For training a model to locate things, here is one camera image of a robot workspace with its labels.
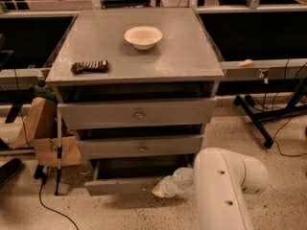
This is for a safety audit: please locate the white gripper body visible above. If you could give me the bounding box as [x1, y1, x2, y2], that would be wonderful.
[161, 168, 195, 198]

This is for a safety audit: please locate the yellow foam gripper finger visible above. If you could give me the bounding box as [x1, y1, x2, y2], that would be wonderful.
[152, 183, 167, 198]

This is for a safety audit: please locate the grey bottom drawer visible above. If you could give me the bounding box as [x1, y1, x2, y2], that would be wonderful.
[83, 154, 195, 197]

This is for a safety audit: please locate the grey drawer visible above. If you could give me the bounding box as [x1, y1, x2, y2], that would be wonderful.
[83, 154, 195, 197]
[59, 98, 216, 130]
[77, 135, 203, 159]

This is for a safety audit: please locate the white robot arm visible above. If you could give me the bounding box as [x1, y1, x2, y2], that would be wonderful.
[153, 148, 270, 230]

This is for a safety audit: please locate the grey middle drawer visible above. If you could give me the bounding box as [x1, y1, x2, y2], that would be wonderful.
[77, 135, 203, 159]

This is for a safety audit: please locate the grey top drawer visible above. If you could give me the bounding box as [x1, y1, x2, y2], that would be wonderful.
[59, 98, 216, 130]

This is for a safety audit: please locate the grey wooden drawer cabinet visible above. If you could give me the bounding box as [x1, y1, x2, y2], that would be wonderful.
[45, 7, 225, 174]

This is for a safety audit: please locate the grey black tripod pole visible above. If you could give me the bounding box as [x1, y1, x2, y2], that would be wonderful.
[55, 108, 62, 196]

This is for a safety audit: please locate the brown paper bag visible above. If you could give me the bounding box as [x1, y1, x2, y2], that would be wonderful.
[11, 97, 83, 169]

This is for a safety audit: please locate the yellow foam scrap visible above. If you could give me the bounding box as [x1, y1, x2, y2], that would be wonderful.
[237, 59, 252, 67]

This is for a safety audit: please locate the dark striped snack bag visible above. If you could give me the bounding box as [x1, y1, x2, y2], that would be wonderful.
[71, 60, 108, 75]

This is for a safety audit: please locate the black metal stand base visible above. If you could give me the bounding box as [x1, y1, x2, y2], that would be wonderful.
[234, 78, 307, 149]

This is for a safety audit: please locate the black shoe left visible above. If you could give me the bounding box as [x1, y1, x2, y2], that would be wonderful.
[0, 158, 23, 187]

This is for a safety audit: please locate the white bowl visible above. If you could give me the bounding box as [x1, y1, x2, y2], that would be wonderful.
[124, 26, 163, 50]

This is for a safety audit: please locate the black floor cable right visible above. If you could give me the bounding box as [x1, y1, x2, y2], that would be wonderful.
[273, 64, 307, 159]

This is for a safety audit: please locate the black floor cable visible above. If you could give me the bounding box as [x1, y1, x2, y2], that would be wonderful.
[273, 64, 307, 159]
[38, 175, 81, 230]

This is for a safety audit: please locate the black floor cable left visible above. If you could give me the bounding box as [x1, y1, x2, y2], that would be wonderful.
[38, 175, 81, 230]

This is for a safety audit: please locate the grey rail right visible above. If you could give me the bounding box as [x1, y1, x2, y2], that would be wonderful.
[221, 58, 307, 81]

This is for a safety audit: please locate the grey rail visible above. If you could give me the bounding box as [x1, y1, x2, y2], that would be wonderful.
[0, 68, 49, 91]
[221, 58, 307, 81]

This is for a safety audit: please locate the grey rail left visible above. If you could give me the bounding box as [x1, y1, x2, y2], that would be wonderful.
[0, 68, 49, 91]

